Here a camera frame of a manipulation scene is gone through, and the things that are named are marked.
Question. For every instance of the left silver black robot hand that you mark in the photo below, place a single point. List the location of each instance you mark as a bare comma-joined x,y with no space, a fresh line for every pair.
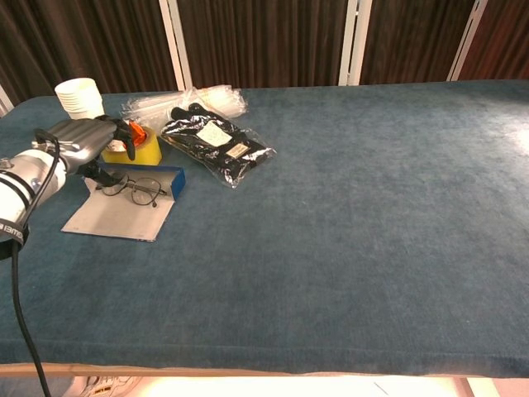
78,136

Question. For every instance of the thin black frame glasses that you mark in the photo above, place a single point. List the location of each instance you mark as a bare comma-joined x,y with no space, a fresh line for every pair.
142,196

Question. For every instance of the blue folding glasses case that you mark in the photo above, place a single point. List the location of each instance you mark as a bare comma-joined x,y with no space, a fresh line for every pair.
115,219

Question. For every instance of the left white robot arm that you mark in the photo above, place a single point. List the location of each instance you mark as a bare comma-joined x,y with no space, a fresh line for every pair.
16,186

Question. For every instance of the stack of white paper cups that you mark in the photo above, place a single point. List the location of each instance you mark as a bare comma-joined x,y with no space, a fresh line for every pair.
80,99

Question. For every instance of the orange wrapper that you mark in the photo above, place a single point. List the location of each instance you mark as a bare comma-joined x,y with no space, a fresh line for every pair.
138,132

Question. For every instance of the yellow tape roll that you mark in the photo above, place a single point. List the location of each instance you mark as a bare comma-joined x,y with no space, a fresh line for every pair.
146,151

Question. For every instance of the black gloves in plastic bag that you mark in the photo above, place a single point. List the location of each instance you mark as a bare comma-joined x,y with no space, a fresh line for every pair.
215,144

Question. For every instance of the bag of clear straws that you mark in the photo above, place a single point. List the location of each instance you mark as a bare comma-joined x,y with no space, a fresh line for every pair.
215,99

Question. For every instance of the dark brown curtain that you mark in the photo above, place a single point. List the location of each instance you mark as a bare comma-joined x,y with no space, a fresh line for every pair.
268,37

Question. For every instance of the white yellow sneaker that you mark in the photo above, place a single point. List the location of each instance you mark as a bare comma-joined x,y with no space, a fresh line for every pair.
107,386

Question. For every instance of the blue table cloth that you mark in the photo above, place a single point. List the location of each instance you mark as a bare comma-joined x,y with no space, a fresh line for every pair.
330,227

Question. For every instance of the white frame post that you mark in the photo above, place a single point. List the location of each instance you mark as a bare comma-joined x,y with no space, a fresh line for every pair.
175,45
5,101
467,41
355,41

